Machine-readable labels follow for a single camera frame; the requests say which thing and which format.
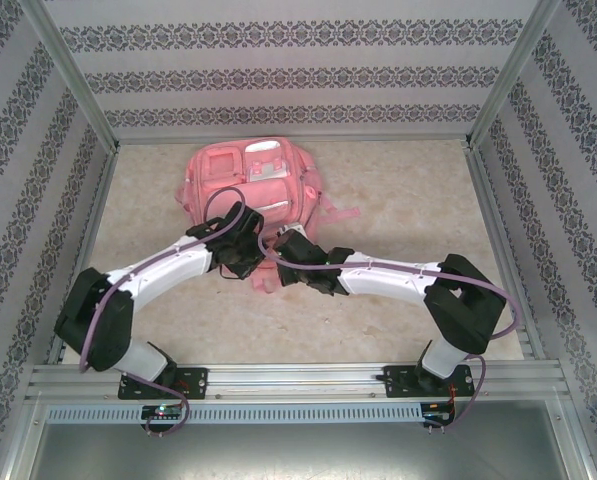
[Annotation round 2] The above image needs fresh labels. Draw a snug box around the slotted grey cable duct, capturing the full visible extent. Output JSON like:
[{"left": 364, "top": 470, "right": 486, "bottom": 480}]
[{"left": 44, "top": 403, "right": 425, "bottom": 425}]

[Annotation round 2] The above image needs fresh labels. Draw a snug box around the aluminium frame post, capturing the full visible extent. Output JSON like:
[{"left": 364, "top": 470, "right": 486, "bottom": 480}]
[
  {"left": 466, "top": 0, "right": 564, "bottom": 149},
  {"left": 20, "top": 0, "right": 122, "bottom": 151}
]

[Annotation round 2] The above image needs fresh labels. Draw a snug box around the left circuit board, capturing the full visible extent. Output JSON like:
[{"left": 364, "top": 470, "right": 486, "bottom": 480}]
[{"left": 141, "top": 404, "right": 184, "bottom": 420}]

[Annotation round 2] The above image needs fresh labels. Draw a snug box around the pink backpack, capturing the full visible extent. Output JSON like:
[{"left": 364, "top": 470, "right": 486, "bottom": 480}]
[{"left": 174, "top": 138, "right": 362, "bottom": 296}]

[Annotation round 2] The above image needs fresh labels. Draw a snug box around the aluminium left side rail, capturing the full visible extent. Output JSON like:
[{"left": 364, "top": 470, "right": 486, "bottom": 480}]
[{"left": 45, "top": 149, "right": 122, "bottom": 366}]

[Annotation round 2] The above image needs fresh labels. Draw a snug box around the aluminium right side rail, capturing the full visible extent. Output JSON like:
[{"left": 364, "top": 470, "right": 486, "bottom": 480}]
[{"left": 465, "top": 144, "right": 549, "bottom": 361}]

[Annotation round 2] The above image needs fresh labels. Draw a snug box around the right circuit board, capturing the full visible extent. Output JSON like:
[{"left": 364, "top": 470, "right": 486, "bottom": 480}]
[{"left": 422, "top": 402, "right": 457, "bottom": 421}]

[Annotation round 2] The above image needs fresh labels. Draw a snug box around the aluminium back rail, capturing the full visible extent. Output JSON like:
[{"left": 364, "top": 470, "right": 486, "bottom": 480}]
[{"left": 115, "top": 133, "right": 474, "bottom": 147}]

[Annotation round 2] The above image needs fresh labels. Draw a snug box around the aluminium right frame post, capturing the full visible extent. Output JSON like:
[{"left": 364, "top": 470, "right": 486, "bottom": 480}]
[{"left": 466, "top": 0, "right": 564, "bottom": 149}]

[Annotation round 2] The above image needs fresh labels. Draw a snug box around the aluminium left frame post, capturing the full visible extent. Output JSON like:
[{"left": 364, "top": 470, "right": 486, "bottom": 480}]
[{"left": 20, "top": 0, "right": 122, "bottom": 151}]

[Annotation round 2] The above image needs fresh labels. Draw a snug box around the circuit board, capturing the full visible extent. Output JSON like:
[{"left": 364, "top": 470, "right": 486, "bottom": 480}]
[
  {"left": 141, "top": 404, "right": 184, "bottom": 420},
  {"left": 422, "top": 402, "right": 457, "bottom": 421}
]

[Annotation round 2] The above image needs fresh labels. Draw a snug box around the aluminium front rail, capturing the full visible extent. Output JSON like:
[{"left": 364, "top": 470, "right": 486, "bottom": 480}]
[{"left": 26, "top": 363, "right": 565, "bottom": 401}]

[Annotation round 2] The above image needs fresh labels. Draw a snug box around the aluminium rail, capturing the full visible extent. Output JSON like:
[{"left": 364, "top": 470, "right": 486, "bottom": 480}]
[
  {"left": 115, "top": 133, "right": 474, "bottom": 147},
  {"left": 26, "top": 363, "right": 565, "bottom": 401},
  {"left": 45, "top": 149, "right": 122, "bottom": 366},
  {"left": 465, "top": 144, "right": 549, "bottom": 361}
]

